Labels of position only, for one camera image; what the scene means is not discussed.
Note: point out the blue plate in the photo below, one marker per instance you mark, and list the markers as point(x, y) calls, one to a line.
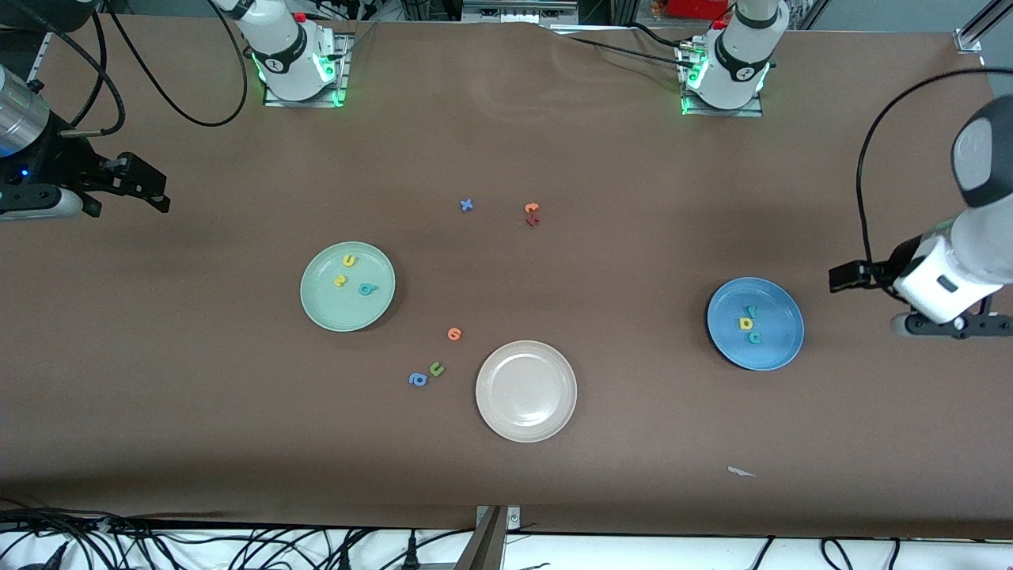
point(779, 324)

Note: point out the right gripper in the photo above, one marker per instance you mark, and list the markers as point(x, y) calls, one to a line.
point(70, 168)

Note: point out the beige plate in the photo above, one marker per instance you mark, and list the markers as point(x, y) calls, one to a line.
point(526, 391)

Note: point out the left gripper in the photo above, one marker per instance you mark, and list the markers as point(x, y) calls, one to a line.
point(880, 274)

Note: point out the aluminium frame profile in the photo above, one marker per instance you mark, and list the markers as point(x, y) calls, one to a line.
point(981, 28)

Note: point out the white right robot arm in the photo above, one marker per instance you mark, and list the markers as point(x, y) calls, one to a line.
point(289, 55)

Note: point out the blue letter a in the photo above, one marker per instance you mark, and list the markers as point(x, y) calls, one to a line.
point(418, 381)

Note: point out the green plate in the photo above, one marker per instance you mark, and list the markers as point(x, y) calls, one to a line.
point(347, 309)

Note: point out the grey metal box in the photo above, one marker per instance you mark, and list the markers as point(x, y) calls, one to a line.
point(518, 9)

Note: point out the red object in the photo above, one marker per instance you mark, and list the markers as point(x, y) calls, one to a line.
point(696, 8)

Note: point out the white paper scrap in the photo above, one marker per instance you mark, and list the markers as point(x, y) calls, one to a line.
point(740, 472)

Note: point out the metal table bracket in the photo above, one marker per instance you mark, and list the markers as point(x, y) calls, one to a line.
point(491, 542)

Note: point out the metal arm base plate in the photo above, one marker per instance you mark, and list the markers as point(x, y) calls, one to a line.
point(345, 71)
point(722, 112)

